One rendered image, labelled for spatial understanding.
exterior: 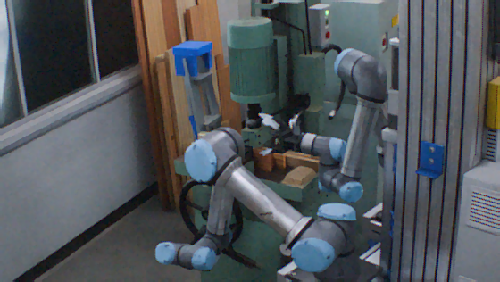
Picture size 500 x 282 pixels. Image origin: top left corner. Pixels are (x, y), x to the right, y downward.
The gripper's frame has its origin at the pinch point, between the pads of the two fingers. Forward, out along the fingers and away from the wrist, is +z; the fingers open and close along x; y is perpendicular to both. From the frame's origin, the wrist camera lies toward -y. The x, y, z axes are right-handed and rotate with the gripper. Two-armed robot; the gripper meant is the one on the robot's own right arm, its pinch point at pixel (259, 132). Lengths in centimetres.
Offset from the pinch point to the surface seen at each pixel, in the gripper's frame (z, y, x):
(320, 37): -4, -42, -29
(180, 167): 38.7, -0.8, 21.8
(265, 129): 8.7, -18.8, 6.0
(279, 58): 5.4, -25.1, -22.5
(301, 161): -9.1, -15.9, 15.3
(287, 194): -11.6, -0.7, 22.9
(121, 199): 150, -78, 93
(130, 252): 118, -47, 108
